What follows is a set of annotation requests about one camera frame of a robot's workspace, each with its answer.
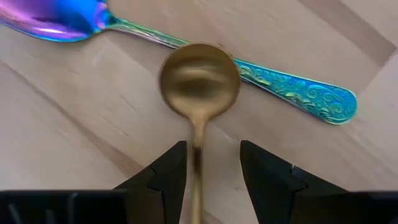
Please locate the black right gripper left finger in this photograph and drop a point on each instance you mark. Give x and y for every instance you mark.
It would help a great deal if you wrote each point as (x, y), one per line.
(171, 174)

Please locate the rainbow iridescent spoon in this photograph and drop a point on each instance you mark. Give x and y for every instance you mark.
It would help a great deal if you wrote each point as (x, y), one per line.
(311, 93)

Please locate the gold spoon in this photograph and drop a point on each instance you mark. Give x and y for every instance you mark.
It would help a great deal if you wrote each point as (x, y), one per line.
(199, 81)

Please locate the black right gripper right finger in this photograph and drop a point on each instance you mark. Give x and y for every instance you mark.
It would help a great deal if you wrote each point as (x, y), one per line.
(264, 174)

